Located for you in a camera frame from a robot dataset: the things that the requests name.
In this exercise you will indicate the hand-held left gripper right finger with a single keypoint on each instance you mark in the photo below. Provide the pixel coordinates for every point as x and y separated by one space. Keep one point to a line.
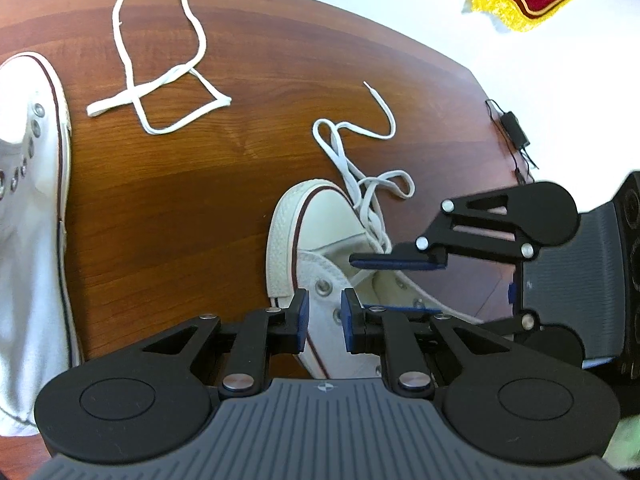
346 321

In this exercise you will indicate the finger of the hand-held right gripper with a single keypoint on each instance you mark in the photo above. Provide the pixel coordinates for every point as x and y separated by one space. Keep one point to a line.
390 261
520 323

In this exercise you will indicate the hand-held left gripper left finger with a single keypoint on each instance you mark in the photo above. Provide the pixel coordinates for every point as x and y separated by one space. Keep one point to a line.
302 321

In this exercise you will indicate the white high-top canvas shoe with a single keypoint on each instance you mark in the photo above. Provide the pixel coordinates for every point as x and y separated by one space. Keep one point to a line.
325 230
30 260

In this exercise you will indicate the white shoelace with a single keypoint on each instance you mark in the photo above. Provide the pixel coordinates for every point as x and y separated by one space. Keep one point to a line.
350 182
107 105

